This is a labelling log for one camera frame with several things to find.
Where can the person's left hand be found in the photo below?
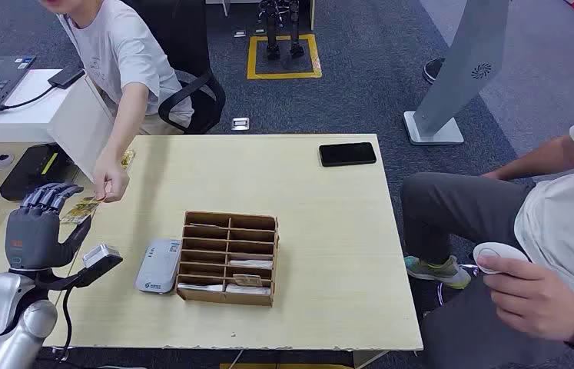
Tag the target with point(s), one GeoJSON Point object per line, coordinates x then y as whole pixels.
{"type": "Point", "coordinates": [111, 178]}
{"type": "Point", "coordinates": [536, 300]}

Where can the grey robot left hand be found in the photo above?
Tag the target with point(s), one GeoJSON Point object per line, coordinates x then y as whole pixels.
{"type": "Point", "coordinates": [32, 234]}

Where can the yellow-green ID card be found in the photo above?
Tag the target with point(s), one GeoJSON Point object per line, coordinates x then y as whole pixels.
{"type": "Point", "coordinates": [80, 210]}

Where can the white handheld remote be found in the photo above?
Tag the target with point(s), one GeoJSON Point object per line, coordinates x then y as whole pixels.
{"type": "Point", "coordinates": [498, 250]}

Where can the wooden slotted card organizer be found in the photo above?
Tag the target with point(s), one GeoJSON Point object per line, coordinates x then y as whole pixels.
{"type": "Point", "coordinates": [225, 299]}

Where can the person's left forearm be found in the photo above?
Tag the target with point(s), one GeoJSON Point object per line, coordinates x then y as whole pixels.
{"type": "Point", "coordinates": [123, 122]}

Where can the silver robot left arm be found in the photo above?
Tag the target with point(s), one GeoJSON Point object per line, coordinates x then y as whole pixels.
{"type": "Point", "coordinates": [6, 310]}

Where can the person's right forearm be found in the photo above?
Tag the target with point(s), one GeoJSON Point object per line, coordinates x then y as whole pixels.
{"type": "Point", "coordinates": [536, 160]}

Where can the person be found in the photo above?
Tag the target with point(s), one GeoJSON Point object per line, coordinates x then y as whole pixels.
{"type": "Point", "coordinates": [561, 214]}
{"type": "Point", "coordinates": [113, 46]}

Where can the grey-white card reader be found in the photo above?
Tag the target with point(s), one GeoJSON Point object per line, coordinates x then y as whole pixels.
{"type": "Point", "coordinates": [159, 265]}

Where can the thin pale card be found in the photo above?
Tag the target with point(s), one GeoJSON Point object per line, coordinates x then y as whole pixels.
{"type": "Point", "coordinates": [205, 225]}

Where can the tan card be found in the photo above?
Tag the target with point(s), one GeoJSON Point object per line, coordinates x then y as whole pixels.
{"type": "Point", "coordinates": [247, 280]}

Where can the stack of yellow-green cards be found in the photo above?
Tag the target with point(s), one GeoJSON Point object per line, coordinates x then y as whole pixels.
{"type": "Point", "coordinates": [128, 159]}

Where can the white divider panel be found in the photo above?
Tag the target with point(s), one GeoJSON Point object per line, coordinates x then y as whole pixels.
{"type": "Point", "coordinates": [78, 132]}

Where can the black device with yellow label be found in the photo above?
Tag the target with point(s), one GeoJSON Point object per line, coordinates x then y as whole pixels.
{"type": "Point", "coordinates": [27, 175]}

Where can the grey round desk grommet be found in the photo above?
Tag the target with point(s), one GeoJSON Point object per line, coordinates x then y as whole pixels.
{"type": "Point", "coordinates": [1, 161]}

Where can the teal and yellow shoe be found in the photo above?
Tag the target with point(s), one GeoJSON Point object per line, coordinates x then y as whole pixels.
{"type": "Point", "coordinates": [434, 270]}

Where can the white side desk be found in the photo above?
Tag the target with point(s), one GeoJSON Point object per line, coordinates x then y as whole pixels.
{"type": "Point", "coordinates": [27, 109]}

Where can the black power adapter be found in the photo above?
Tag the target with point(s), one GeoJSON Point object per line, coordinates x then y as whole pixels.
{"type": "Point", "coordinates": [65, 77]}

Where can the silver floor socket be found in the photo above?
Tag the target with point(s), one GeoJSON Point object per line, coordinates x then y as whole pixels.
{"type": "Point", "coordinates": [240, 123]}

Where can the black office chair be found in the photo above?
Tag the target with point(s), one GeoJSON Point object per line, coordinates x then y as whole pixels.
{"type": "Point", "coordinates": [185, 30]}

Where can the black robot leg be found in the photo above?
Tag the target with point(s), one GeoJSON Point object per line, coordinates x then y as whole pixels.
{"type": "Point", "coordinates": [272, 30]}
{"type": "Point", "coordinates": [295, 30]}

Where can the black smartphone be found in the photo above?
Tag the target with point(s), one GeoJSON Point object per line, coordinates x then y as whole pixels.
{"type": "Point", "coordinates": [347, 154]}

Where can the black round base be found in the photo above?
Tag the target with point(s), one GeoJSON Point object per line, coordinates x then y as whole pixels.
{"type": "Point", "coordinates": [431, 70]}

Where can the grey standing kiosk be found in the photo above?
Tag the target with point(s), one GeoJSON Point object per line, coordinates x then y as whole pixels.
{"type": "Point", "coordinates": [470, 56]}

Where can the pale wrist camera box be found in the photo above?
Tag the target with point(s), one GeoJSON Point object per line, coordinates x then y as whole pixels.
{"type": "Point", "coordinates": [98, 253]}

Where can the white table frame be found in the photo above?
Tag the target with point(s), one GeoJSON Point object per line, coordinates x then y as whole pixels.
{"type": "Point", "coordinates": [312, 15]}

